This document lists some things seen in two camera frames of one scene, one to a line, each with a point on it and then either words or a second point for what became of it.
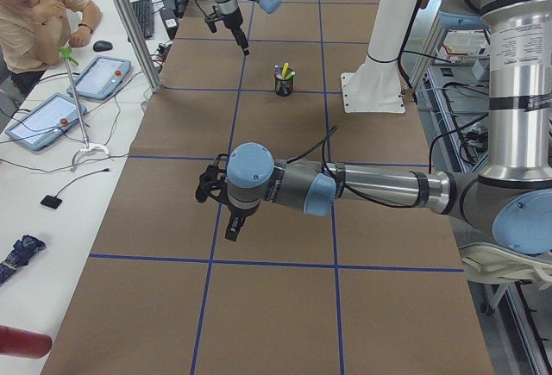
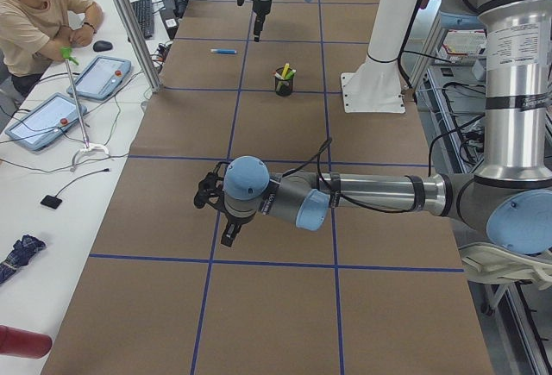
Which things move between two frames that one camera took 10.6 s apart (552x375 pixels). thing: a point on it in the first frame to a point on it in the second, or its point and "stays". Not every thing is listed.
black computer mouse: (102, 46) stays
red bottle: (27, 344) stays
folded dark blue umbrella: (19, 255) stays
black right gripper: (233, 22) to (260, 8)
